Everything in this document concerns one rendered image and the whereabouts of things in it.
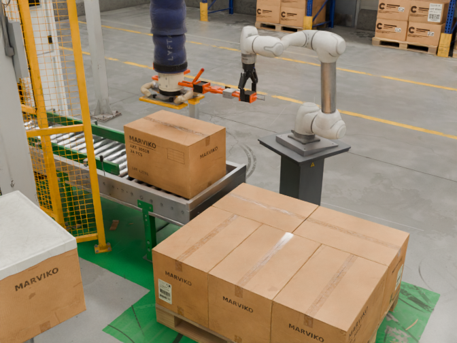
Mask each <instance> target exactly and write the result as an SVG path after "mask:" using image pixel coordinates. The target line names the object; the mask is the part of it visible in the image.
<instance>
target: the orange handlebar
mask: <svg viewBox="0 0 457 343"><path fill-rule="evenodd" d="M188 73H190V70H189V69H187V70H186V71H184V75H185V74H188ZM152 79H153V80H157V81H158V76H152ZM184 82H187V83H191V82H188V81H184V80H183V82H178V85H180V86H186V87H190V88H193V85H192V84H187V83H184ZM204 90H205V91H209V92H210V93H214V94H218V93H220V94H222V91H223V90H225V88H222V87H220V86H208V88H207V87H205V88H204ZM239 93H240V92H239V91H236V92H235V93H232V96H233V97H239ZM256 99H257V96H256V95H255V96H254V97H252V100H256Z"/></svg>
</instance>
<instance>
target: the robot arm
mask: <svg viewBox="0 0 457 343"><path fill-rule="evenodd" d="M289 45H291V46H297V47H304V48H308V49H310V50H315V51H316V53H317V55H318V58H319V60H320V61H321V110H320V111H319V107H318V106H317V105H316V104H315V103H311V102H306V103H303V104H302V105H301V106H300V108H299V110H298V112H297V116H296V120H295V128H294V129H292V130H291V132H292V133H293V134H290V135H288V137H289V138H291V139H294V140H296V141H298V142H300V143H302V144H304V145H306V144H309V143H312V142H319V141H320V138H318V137H316V136H315V135H319V136H320V137H323V138H326V139H329V140H337V139H340V138H342V137H343V136H344V135H345V132H346V125H345V123H344V121H342V119H341V116H340V113H339V111H338V110H337V109H336V61H337V59H338V58H339V56H341V55H342V54H343V53H344V51H345V47H346V44H345V40H344V39H343V38H342V37H340V36H339V35H337V34H335V33H331V32H328V31H319V30H303V31H298V32H296V33H292V34H290V35H285V36H283V38H281V41H280V39H279V38H277V37H270V36H266V37H265V36H260V35H258V31H257V29H256V27H253V26H246V27H244V28H242V31H241V38H240V47H241V62H242V68H243V69H244V72H243V73H242V72H241V77H240V80H239V85H238V89H240V100H244V99H245V89H244V86H245V85H246V82H247V80H248V78H251V80H252V91H256V84H258V77H257V74H256V68H255V62H256V54H259V55H261V56H266V57H271V58H275V57H278V56H280V55H281V54H282V52H283V50H285V49H287V47H288V46H289Z"/></svg>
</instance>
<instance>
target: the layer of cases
mask: <svg viewBox="0 0 457 343"><path fill-rule="evenodd" d="M408 241H409V233H407V232H404V231H400V230H398V229H393V228H391V227H387V226H384V225H381V224H377V223H374V222H371V221H368V220H365V219H361V218H358V217H355V216H351V215H349V214H344V213H342V212H338V211H335V210H331V209H328V208H324V207H322V206H318V205H315V204H312V203H308V202H306V201H302V200H299V199H295V198H292V197H289V196H286V195H282V194H279V193H275V192H273V191H268V190H266V189H262V188H259V187H257V186H252V185H250V184H246V183H242V184H240V185H239V186H238V187H237V188H235V189H234V190H232V191H231V192H230V193H228V194H227V195H225V196H224V197H223V198H222V199H220V200H219V201H217V202H216V203H215V204H213V205H212V206H210V207H209V208H208V209H206V210H205V211H204V212H202V213H201V214H200V215H198V216H197V217H195V218H194V219H192V220H191V221H190V222H189V223H187V224H186V225H184V226H183V227H182V228H180V229H179V230H177V231H176V232H175V233H173V234H172V235H170V236H169V237H168V238H167V239H165V240H164V241H162V242H161V243H160V244H158V245H157V246H155V247H154V248H153V249H152V262H153V271H154V288H155V297H156V304H158V305H160V306H162V307H165V308H167V309H169V310H171V311H173V312H175V313H177V314H179V315H181V316H183V317H185V318H187V319H190V320H192V321H194V322H196V323H198V324H200V325H202V326H204V327H206V328H208V329H211V330H212V331H215V332H216V333H219V334H220V335H222V336H224V337H226V338H228V339H230V340H232V341H235V342H237V343H367V342H368V341H369V338H370V337H371V335H372V334H373V332H374V330H375V328H376V327H377V325H378V323H379V322H380V320H381V318H382V317H383V315H384V312H385V311H386V309H387V308H388V306H389V304H390V302H391V301H392V299H393V297H394V296H395V294H396V292H397V291H398V289H399V287H400V285H401V278H402V275H403V268H404V263H405V256H406V252H407V245H408Z"/></svg>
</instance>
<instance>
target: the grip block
mask: <svg viewBox="0 0 457 343"><path fill-rule="evenodd" d="M192 85H193V92H196V93H202V92H203V94H205V93H207V92H209V91H205V90H204V88H205V87H207V88H208V86H211V84H210V82H206V81H200V80H199V81H197V82H194V83H192Z"/></svg>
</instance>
